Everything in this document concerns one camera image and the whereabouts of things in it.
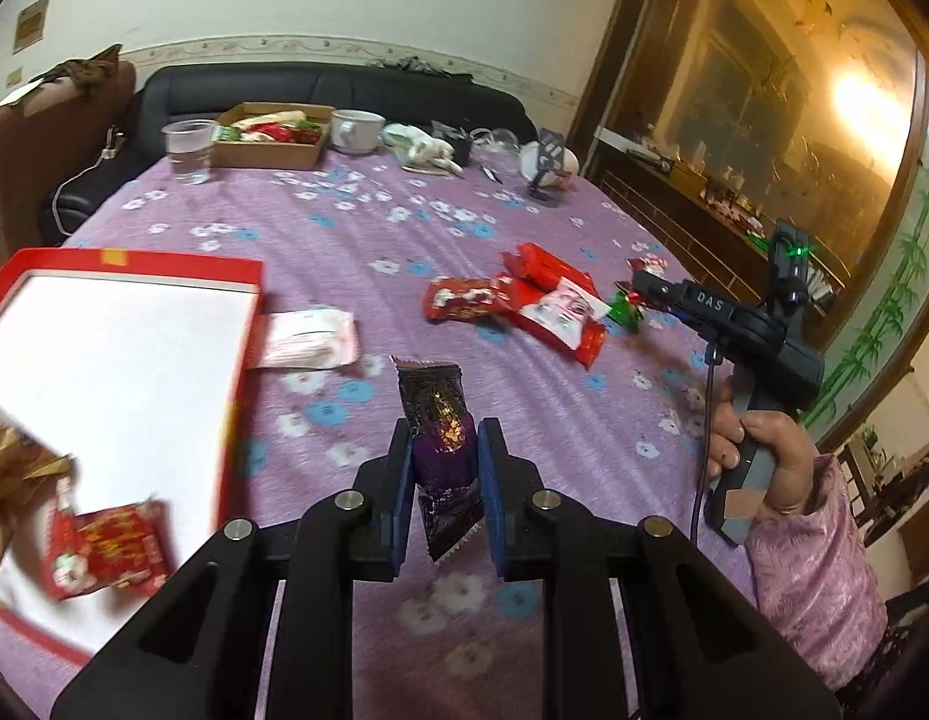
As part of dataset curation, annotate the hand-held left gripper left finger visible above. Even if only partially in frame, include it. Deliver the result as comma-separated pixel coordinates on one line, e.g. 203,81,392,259
52,416,416,720

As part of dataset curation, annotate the green candy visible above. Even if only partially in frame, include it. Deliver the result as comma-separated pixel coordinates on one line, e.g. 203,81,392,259
610,281,649,331

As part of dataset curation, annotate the purple snack packet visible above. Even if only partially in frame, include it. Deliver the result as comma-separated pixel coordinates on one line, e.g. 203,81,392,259
389,355,487,562

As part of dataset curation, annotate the golden wall plaque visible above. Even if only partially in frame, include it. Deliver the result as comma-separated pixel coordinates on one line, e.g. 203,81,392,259
13,4,47,53

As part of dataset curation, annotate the clear plastic cup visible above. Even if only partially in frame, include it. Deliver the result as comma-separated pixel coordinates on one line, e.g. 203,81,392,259
162,120,217,185

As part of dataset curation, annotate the white plastic bag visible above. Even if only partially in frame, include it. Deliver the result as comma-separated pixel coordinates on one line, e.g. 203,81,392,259
382,122,466,175

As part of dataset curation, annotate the brown armchair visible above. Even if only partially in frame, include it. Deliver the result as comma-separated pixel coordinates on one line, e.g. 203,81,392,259
0,60,137,271

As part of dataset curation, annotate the golden snack packet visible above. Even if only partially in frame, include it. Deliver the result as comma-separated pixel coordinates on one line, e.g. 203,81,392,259
0,401,76,578

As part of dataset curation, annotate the wooden glass cabinet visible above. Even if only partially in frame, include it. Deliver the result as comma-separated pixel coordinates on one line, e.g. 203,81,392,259
565,0,929,361

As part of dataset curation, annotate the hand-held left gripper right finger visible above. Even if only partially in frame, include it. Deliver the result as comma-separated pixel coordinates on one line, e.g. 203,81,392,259
475,416,841,720

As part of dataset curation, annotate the black leather sofa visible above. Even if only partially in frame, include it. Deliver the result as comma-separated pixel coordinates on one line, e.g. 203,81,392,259
37,62,537,241

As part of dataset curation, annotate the cream long packet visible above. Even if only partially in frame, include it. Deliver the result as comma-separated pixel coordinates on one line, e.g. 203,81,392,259
228,109,308,130

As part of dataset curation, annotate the white strap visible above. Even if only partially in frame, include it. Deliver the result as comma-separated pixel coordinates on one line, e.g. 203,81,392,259
50,127,128,233

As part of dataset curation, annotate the red box with white inside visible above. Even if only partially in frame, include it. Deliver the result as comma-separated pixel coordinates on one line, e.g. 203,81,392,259
0,247,266,665

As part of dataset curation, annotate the white mug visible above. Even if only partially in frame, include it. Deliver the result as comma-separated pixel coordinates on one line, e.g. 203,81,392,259
329,110,386,155

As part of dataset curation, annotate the brown cardboard box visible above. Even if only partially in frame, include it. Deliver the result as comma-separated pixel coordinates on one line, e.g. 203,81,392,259
209,103,334,170

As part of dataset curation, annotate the small red snack packet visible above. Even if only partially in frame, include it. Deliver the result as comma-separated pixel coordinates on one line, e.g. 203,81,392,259
40,499,173,601

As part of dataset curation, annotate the clear plastic wrapper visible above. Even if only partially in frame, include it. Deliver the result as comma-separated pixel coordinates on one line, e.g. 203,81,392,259
472,127,522,157

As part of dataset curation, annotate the pink tissue packet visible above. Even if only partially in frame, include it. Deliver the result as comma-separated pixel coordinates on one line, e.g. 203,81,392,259
253,309,361,372

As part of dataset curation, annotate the purple floral tablecloth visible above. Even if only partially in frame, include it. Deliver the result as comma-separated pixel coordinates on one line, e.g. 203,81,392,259
29,142,762,720

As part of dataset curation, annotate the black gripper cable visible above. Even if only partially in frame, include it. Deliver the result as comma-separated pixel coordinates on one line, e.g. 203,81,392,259
690,345,724,541

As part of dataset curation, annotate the red packet in cardboard box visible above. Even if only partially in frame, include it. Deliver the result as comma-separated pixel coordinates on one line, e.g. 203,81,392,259
243,120,323,145

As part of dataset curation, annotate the person's right hand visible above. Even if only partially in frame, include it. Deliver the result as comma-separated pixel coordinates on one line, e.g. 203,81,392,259
708,375,818,522

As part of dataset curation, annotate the person's right forearm pink sleeve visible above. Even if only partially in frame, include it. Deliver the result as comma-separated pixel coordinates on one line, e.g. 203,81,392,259
745,457,889,691

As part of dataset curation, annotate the plain red snack packet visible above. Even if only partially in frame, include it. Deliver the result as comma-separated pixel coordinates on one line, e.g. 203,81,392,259
502,242,597,293

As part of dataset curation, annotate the brown clothes heap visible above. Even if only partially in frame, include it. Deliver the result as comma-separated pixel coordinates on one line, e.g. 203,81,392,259
29,45,124,87

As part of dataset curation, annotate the dark red snack packet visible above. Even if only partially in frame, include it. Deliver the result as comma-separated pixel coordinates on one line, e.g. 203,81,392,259
423,275,522,325

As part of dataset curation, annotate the dark wooden chair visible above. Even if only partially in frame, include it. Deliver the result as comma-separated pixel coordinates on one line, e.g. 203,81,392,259
840,427,929,593

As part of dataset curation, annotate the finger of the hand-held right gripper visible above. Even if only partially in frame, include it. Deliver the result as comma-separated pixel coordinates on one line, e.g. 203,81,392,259
631,270,694,316

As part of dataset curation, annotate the red and white snack packet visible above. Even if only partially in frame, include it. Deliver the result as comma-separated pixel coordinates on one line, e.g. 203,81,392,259
513,275,612,370

